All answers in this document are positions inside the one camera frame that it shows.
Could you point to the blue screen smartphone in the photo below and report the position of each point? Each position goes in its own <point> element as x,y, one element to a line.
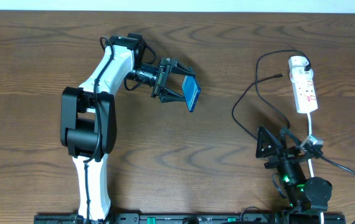
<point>191,91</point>

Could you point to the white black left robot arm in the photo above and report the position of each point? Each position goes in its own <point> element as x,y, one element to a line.
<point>88,116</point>

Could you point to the white power strip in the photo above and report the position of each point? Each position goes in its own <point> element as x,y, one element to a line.
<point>305,96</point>

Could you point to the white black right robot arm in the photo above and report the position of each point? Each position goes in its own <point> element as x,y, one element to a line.
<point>307,196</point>

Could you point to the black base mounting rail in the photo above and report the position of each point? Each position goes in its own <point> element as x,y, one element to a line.
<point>134,218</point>

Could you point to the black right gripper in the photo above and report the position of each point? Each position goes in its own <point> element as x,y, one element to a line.
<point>283,156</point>

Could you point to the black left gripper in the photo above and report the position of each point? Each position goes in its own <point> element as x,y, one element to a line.
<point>162,79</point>

